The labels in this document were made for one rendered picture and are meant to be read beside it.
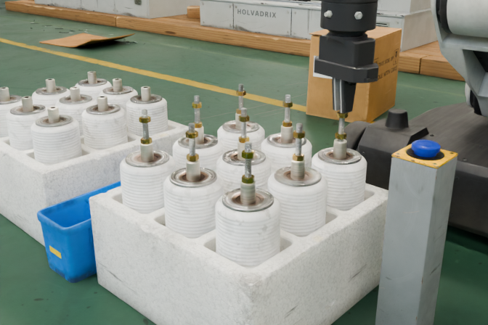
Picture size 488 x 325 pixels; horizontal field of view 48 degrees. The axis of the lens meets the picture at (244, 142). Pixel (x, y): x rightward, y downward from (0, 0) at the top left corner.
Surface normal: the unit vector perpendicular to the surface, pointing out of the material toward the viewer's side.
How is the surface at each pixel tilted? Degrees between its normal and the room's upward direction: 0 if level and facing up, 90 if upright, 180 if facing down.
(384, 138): 45
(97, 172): 90
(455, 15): 114
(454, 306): 0
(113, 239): 90
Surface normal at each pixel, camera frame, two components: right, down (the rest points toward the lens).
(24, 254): 0.00, -0.94
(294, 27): -0.65, 0.26
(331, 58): -0.81, 0.20
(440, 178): 0.73, 0.23
